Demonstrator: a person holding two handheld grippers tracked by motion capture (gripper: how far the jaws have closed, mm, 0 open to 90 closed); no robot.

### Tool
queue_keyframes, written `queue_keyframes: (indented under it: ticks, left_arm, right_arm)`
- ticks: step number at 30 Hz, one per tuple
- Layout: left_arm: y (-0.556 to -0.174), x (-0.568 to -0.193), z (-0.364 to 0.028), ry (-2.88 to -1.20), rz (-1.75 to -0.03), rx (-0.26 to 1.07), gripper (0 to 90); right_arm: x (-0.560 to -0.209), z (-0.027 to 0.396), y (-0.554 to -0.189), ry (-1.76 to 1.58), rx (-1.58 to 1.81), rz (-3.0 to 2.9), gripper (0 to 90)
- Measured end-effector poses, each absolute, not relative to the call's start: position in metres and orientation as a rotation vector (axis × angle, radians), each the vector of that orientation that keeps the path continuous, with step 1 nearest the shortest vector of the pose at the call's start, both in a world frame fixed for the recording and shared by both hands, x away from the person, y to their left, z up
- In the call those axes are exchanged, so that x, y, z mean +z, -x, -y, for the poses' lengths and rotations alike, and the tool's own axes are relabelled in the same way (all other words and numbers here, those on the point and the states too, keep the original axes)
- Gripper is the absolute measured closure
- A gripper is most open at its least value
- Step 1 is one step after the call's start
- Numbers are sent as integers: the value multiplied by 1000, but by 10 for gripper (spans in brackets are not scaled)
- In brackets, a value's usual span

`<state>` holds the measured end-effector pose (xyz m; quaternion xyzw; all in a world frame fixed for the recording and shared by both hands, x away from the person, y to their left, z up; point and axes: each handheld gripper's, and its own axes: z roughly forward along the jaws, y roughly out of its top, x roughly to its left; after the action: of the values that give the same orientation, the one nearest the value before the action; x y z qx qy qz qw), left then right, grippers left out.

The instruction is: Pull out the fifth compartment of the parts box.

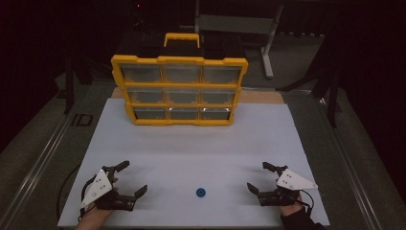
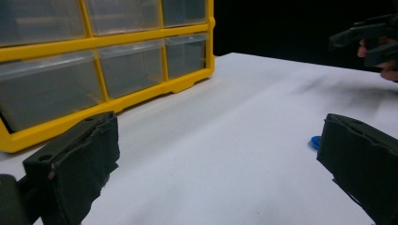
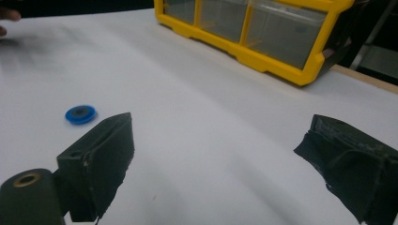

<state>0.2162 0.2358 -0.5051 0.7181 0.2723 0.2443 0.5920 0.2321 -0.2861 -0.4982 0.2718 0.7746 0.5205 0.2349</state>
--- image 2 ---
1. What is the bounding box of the small blue round cap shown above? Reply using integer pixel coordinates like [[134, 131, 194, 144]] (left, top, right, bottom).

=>
[[308, 135, 323, 151]]

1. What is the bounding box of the yellow drawer organizer cabinet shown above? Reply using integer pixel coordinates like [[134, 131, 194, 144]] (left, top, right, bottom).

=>
[[0, 0, 217, 154]]

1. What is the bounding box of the white table mat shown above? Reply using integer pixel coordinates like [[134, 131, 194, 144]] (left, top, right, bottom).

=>
[[0, 52, 398, 225]]

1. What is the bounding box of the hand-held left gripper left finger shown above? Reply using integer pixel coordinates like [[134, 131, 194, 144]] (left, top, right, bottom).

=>
[[22, 111, 121, 225]]

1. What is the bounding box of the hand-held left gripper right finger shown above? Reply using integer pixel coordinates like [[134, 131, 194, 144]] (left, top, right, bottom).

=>
[[316, 112, 398, 225]]

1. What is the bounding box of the clear plastic drawer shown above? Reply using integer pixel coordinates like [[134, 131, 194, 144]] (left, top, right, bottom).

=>
[[85, 0, 163, 36]]

